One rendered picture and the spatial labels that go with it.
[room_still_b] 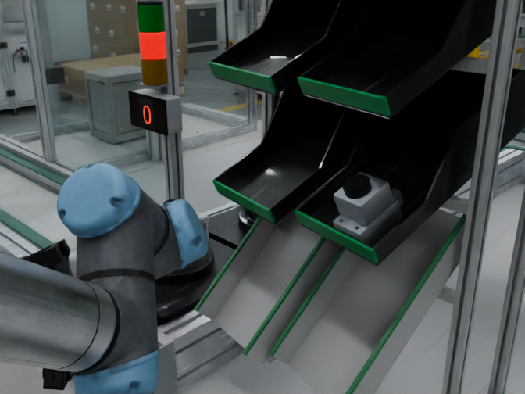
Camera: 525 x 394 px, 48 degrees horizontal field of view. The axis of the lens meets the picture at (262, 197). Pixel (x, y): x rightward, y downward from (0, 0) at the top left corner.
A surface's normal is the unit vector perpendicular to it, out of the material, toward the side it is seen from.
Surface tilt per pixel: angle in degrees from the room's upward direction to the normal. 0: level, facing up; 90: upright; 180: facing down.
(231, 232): 0
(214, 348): 90
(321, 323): 45
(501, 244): 0
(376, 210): 90
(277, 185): 25
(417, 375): 0
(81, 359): 117
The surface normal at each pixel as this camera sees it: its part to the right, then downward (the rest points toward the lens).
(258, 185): -0.34, -0.75
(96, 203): -0.25, -0.40
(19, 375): 0.00, -0.93
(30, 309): 0.91, -0.04
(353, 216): -0.73, 0.59
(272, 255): -0.58, -0.50
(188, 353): 0.72, 0.26
